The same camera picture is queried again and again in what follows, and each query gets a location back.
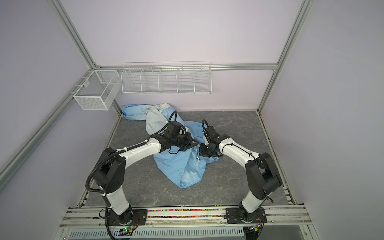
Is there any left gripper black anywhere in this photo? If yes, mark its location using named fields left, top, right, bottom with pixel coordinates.
left=171, top=132, right=199, bottom=151

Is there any light blue jacket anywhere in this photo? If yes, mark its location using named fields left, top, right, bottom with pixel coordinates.
left=122, top=103, right=219, bottom=189

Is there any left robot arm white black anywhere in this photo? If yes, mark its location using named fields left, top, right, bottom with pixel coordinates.
left=85, top=132, right=199, bottom=226

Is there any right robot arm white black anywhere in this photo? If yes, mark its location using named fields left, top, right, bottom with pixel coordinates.
left=199, top=137, right=283, bottom=223

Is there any white vent grille strip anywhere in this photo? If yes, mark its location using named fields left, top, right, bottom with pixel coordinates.
left=68, top=227, right=245, bottom=240

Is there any white mesh box basket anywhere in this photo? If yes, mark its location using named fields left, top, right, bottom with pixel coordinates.
left=74, top=70, right=122, bottom=111

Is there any small green circuit board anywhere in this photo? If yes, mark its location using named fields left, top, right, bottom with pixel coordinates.
left=118, top=228, right=134, bottom=237

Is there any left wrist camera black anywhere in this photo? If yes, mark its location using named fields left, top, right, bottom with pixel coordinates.
left=164, top=121, right=187, bottom=136

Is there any white wire shelf basket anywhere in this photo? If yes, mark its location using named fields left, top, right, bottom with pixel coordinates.
left=121, top=62, right=212, bottom=95

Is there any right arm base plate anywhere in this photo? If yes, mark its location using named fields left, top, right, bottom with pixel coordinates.
left=224, top=207, right=267, bottom=224

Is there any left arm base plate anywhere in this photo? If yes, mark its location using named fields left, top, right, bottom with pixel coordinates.
left=108, top=209, right=148, bottom=226

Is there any aluminium mounting rail front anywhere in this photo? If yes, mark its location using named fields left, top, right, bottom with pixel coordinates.
left=59, top=205, right=313, bottom=229

